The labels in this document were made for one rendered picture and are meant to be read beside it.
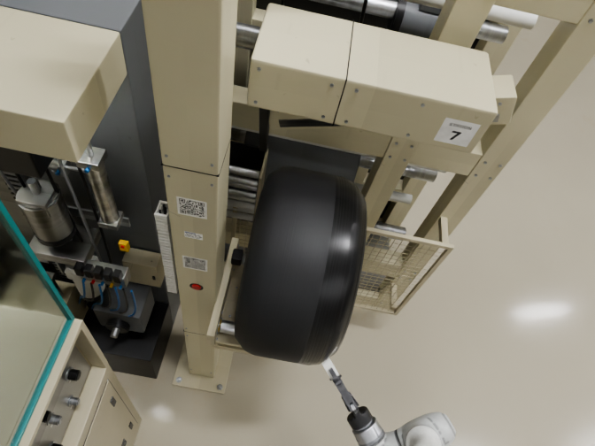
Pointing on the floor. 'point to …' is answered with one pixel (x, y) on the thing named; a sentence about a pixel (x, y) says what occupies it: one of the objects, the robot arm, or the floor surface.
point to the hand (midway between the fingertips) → (329, 367)
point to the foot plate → (182, 378)
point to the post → (195, 145)
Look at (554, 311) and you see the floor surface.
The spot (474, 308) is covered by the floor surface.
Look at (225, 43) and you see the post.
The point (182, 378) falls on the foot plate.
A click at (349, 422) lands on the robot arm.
